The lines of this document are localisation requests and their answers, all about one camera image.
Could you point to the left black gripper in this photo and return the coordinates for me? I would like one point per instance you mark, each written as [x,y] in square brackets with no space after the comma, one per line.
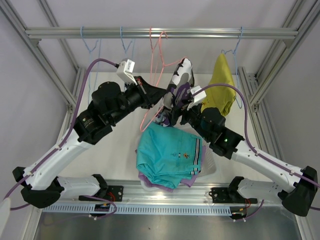
[152,94]

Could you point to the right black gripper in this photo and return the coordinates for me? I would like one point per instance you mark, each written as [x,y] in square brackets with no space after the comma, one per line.
[177,112]

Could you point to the pink hanger of teal trousers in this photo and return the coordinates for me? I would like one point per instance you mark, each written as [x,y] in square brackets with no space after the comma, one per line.
[156,61]

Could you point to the pink hanger of camouflage trousers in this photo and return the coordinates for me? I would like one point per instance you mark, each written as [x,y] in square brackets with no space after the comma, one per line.
[144,125]

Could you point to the grey purple camouflage trousers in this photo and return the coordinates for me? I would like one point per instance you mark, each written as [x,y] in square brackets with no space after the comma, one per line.
[177,95]

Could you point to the teal trousers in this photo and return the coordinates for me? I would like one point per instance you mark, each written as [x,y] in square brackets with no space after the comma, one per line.
[162,170]

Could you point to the blue hanger of purple trousers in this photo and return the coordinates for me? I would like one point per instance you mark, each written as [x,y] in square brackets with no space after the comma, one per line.
[129,46]

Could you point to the light blue wire hanger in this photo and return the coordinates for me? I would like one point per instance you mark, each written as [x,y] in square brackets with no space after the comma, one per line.
[90,50]

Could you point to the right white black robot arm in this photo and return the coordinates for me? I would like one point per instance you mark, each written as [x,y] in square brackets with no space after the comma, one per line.
[294,187]

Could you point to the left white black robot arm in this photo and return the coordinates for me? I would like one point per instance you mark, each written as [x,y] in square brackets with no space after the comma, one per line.
[42,186]

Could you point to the blue hanger of yellow trousers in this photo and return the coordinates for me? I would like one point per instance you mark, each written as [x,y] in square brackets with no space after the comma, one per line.
[234,53]

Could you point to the white plastic basket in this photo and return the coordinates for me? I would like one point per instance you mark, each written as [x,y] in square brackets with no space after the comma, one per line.
[208,166]

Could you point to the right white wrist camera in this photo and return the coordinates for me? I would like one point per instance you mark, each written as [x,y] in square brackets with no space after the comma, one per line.
[195,96]

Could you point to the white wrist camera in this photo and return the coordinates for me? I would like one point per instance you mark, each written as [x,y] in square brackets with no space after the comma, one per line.
[125,72]
[195,96]

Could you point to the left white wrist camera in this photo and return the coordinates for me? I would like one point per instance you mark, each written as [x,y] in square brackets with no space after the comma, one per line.
[125,72]

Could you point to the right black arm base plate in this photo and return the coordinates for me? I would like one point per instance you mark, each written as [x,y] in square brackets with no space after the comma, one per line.
[221,195]

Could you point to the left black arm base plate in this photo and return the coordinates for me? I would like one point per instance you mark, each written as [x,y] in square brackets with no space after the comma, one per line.
[108,198]

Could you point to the white slotted cable duct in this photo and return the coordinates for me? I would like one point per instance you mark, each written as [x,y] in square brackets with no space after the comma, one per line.
[139,209]

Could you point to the aluminium hanging rail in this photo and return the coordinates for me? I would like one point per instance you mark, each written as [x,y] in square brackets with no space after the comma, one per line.
[282,33]

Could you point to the aluminium frame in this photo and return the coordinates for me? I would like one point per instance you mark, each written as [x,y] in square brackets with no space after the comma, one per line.
[281,22]

